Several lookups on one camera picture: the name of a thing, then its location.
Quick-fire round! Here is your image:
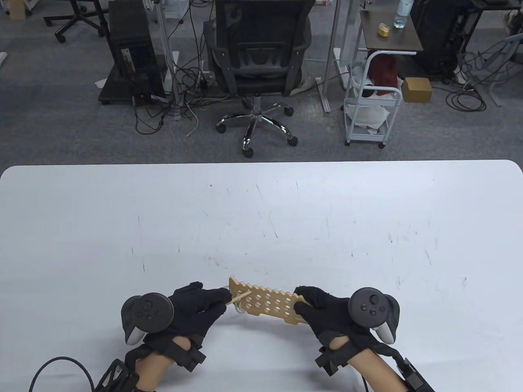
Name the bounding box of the white cloth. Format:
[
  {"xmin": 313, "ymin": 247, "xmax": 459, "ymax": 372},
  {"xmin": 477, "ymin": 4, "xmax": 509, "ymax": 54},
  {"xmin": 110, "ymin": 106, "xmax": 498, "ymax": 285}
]
[{"xmin": 346, "ymin": 102, "xmax": 389, "ymax": 128}]

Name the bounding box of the wooden crocodile lacing toy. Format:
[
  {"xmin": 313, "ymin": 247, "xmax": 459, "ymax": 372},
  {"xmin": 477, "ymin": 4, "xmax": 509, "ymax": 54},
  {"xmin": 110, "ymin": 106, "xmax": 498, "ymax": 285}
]
[{"xmin": 228, "ymin": 276, "xmax": 311, "ymax": 326}]

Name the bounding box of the black equipment cabinet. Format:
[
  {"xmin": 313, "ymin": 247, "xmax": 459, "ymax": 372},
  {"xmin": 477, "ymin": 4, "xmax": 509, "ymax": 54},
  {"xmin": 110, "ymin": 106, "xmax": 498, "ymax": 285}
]
[{"xmin": 410, "ymin": 0, "xmax": 469, "ymax": 79}]

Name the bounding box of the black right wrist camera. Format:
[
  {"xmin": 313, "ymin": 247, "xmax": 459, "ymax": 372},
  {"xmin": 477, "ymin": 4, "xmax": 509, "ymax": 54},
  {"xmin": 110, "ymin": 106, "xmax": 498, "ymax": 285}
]
[{"xmin": 394, "ymin": 357, "xmax": 436, "ymax": 392}]

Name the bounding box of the black glove sensor module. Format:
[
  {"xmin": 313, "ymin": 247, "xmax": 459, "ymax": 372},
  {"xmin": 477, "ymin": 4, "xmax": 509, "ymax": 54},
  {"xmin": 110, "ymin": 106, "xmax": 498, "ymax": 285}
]
[
  {"xmin": 176, "ymin": 347, "xmax": 207, "ymax": 372},
  {"xmin": 315, "ymin": 353, "xmax": 340, "ymax": 376}
]

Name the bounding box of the black left glove sensor module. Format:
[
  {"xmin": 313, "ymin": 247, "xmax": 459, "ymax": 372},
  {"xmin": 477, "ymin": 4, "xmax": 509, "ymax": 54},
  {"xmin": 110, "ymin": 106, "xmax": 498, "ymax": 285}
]
[{"xmin": 176, "ymin": 347, "xmax": 207, "ymax": 372}]

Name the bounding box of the cream rope with wooden needle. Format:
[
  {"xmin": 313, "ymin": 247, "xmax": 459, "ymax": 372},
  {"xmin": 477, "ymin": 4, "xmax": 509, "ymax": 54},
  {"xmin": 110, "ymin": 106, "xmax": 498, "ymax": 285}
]
[{"xmin": 221, "ymin": 282, "xmax": 253, "ymax": 315}]

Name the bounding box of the black swivel chair base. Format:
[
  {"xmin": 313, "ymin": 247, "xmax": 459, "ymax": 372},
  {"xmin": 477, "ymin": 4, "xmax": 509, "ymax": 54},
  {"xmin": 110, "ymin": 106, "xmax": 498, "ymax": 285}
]
[{"xmin": 43, "ymin": 0, "xmax": 109, "ymax": 44}]

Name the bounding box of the person's left forearm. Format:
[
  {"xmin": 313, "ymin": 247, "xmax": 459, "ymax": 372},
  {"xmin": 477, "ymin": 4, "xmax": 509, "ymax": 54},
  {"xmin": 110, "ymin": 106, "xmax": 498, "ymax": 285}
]
[{"xmin": 135, "ymin": 339, "xmax": 192, "ymax": 392}]

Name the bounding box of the person's left hand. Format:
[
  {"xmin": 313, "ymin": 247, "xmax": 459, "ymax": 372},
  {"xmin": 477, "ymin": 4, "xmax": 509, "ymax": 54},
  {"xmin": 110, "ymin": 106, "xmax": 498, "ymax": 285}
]
[{"xmin": 143, "ymin": 282, "xmax": 231, "ymax": 354}]

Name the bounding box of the black right glove sensor module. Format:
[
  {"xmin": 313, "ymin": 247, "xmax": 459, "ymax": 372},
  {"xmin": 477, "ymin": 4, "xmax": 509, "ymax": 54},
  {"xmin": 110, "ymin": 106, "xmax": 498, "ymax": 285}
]
[{"xmin": 315, "ymin": 353, "xmax": 340, "ymax": 376}]

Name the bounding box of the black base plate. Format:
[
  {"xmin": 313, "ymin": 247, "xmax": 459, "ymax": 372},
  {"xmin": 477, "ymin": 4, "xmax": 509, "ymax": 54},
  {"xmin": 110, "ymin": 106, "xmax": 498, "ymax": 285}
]
[{"xmin": 98, "ymin": 63, "xmax": 168, "ymax": 107}]

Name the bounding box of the clear plastic box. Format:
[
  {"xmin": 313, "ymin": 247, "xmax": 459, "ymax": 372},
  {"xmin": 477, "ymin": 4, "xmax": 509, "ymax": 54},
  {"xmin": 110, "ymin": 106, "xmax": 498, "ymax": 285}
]
[{"xmin": 163, "ymin": 0, "xmax": 191, "ymax": 20}]

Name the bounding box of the black grey hand controller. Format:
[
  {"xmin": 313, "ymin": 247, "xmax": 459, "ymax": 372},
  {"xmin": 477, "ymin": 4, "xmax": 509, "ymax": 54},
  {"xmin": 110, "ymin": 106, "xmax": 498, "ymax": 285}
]
[
  {"xmin": 121, "ymin": 293, "xmax": 175, "ymax": 347},
  {"xmin": 348, "ymin": 288, "xmax": 403, "ymax": 344}
]

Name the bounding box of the black mesh office chair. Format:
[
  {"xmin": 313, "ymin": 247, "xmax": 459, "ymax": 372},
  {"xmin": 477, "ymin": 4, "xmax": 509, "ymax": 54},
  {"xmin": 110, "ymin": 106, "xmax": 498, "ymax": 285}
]
[{"xmin": 203, "ymin": 0, "xmax": 313, "ymax": 158}]

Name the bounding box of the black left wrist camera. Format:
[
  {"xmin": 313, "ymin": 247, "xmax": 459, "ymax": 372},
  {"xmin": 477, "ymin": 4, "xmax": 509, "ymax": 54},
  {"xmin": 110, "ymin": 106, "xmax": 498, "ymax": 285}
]
[{"xmin": 98, "ymin": 359, "xmax": 139, "ymax": 392}]

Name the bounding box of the brown cardboard box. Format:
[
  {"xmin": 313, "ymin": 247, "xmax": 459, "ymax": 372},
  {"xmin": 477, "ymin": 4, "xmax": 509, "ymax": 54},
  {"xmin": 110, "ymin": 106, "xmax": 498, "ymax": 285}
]
[{"xmin": 400, "ymin": 76, "xmax": 433, "ymax": 104}]

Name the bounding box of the person's right forearm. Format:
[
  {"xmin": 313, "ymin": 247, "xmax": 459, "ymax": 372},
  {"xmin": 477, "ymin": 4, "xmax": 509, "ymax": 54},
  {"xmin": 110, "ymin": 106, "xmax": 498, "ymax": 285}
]
[{"xmin": 337, "ymin": 339, "xmax": 409, "ymax": 392}]

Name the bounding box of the dark red bag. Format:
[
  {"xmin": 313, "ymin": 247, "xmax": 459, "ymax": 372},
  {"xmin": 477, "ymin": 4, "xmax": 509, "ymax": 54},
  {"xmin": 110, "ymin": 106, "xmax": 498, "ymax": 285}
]
[{"xmin": 368, "ymin": 54, "xmax": 399, "ymax": 98}]

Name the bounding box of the grey desk leg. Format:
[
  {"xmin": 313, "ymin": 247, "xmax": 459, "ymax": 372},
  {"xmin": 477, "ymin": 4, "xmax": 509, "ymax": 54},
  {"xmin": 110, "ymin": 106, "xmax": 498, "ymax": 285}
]
[{"xmin": 470, "ymin": 33, "xmax": 523, "ymax": 107}]

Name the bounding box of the tangle of black floor cables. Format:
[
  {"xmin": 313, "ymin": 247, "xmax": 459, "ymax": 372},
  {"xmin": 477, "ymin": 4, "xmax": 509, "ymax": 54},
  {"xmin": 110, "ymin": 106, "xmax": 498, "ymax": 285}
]
[{"xmin": 132, "ymin": 49, "xmax": 229, "ymax": 135}]

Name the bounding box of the aluminium frame post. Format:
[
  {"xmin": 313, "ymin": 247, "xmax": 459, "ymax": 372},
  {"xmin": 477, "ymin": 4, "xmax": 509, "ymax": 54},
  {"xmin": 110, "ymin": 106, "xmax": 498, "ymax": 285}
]
[
  {"xmin": 323, "ymin": 0, "xmax": 343, "ymax": 114},
  {"xmin": 152, "ymin": 0, "xmax": 181, "ymax": 121}
]

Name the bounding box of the dark brown side table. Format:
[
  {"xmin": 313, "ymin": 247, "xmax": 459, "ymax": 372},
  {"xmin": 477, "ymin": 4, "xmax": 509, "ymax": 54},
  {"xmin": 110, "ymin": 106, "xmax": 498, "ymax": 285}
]
[{"xmin": 360, "ymin": 9, "xmax": 424, "ymax": 56}]

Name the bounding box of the black grey left hand controller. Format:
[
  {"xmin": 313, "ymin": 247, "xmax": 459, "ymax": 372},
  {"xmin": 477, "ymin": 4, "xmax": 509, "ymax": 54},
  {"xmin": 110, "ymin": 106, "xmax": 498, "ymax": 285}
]
[{"xmin": 121, "ymin": 293, "xmax": 175, "ymax": 347}]

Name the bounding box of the white rolling cart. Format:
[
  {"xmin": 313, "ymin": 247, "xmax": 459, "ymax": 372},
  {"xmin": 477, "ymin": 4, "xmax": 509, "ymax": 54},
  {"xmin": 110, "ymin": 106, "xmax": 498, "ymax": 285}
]
[{"xmin": 343, "ymin": 51, "xmax": 404, "ymax": 149}]

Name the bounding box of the black grey right hand controller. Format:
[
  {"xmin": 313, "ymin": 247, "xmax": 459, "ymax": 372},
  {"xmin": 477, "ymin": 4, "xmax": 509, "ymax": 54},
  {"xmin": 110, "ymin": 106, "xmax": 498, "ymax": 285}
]
[{"xmin": 348, "ymin": 288, "xmax": 403, "ymax": 344}]

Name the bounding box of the black computer tower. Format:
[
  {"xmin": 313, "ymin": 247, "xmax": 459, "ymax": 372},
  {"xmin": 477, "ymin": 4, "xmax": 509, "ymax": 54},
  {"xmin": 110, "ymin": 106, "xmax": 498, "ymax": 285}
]
[{"xmin": 107, "ymin": 0, "xmax": 166, "ymax": 102}]

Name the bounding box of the thin white floor cable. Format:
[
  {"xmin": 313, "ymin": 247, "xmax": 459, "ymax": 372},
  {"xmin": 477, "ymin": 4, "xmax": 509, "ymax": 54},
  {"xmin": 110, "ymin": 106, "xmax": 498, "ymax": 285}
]
[{"xmin": 185, "ymin": 101, "xmax": 201, "ymax": 138}]

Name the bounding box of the coil of black cable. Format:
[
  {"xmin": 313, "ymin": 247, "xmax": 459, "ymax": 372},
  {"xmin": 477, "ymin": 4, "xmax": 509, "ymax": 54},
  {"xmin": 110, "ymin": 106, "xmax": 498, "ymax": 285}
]
[{"xmin": 445, "ymin": 87, "xmax": 488, "ymax": 113}]

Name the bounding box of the clear water bottle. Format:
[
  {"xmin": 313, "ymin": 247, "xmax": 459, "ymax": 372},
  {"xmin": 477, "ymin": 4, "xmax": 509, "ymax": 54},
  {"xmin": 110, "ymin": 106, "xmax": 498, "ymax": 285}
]
[{"xmin": 393, "ymin": 0, "xmax": 413, "ymax": 29}]

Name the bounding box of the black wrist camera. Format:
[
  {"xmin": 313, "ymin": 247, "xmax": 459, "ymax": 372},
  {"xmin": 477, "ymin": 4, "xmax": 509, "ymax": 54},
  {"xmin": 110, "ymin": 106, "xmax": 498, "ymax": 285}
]
[
  {"xmin": 394, "ymin": 357, "xmax": 436, "ymax": 392},
  {"xmin": 98, "ymin": 359, "xmax": 139, "ymax": 392}
]

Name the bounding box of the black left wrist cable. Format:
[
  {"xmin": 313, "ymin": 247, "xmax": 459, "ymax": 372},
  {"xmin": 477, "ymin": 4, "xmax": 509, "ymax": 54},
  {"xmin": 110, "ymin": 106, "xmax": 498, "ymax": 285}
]
[{"xmin": 29, "ymin": 357, "xmax": 96, "ymax": 392}]

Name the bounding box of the person's right hand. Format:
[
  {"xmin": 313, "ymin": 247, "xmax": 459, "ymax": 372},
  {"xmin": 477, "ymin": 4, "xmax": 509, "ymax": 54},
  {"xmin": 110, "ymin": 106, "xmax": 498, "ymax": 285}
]
[{"xmin": 293, "ymin": 286, "xmax": 399, "ymax": 368}]

